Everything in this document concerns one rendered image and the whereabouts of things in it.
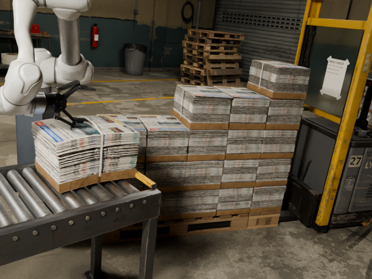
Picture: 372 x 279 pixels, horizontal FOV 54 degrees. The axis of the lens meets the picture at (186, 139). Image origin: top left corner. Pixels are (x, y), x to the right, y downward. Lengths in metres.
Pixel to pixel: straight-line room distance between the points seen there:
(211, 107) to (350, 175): 1.29
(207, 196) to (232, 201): 0.22
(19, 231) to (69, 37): 1.03
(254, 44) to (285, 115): 7.74
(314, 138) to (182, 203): 1.35
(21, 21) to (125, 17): 8.22
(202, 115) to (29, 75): 1.37
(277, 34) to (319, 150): 6.93
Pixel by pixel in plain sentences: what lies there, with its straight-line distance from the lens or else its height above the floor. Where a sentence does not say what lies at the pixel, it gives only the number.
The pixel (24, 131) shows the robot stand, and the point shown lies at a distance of 2.39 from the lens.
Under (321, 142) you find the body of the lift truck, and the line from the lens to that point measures 3.26.
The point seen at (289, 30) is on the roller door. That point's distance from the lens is 9.79.
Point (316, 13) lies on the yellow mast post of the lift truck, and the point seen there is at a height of 1.69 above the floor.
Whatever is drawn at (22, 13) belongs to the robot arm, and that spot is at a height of 1.48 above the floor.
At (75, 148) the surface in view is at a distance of 1.52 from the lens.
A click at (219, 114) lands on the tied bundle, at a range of 2.48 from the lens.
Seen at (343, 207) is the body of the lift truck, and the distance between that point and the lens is 3.26.
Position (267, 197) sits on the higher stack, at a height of 0.27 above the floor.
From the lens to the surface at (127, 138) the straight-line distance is 1.62.
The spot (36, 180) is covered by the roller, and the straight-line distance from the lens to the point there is 1.71.
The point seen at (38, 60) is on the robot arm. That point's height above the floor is 1.22.
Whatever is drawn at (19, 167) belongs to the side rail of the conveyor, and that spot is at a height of 0.80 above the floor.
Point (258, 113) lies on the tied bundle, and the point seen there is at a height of 0.96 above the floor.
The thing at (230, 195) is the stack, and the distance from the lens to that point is 2.77.
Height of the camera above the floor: 1.54
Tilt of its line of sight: 18 degrees down
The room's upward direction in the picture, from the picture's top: 7 degrees clockwise
